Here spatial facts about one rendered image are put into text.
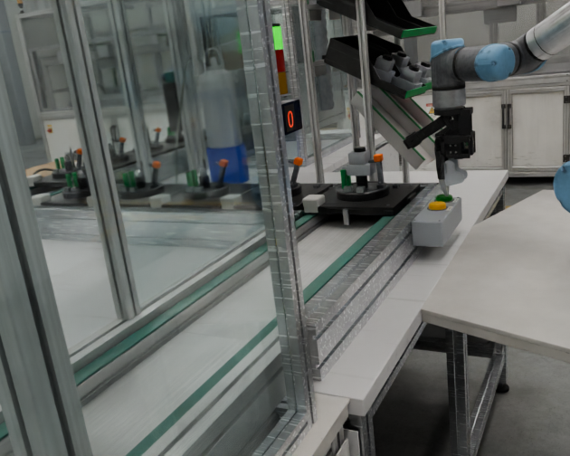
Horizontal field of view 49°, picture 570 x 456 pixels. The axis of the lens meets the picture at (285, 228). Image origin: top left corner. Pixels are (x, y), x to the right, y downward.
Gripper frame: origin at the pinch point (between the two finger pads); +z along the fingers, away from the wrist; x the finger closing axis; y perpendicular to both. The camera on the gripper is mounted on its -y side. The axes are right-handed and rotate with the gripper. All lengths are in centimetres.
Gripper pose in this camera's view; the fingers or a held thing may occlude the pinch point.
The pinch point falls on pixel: (443, 190)
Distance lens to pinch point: 156.8
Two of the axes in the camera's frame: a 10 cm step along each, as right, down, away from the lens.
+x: 4.5, -3.0, 8.4
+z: 1.1, 9.5, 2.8
